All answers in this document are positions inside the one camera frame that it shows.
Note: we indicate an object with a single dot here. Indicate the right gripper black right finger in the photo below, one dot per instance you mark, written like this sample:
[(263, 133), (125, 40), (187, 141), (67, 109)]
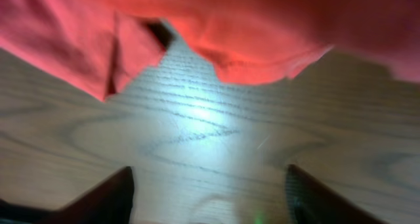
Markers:
[(311, 202)]

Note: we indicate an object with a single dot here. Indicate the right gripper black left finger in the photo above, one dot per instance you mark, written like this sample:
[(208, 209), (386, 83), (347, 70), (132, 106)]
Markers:
[(110, 202)]

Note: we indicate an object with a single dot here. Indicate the red printed t-shirt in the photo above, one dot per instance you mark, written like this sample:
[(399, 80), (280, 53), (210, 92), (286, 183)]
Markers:
[(99, 46)]

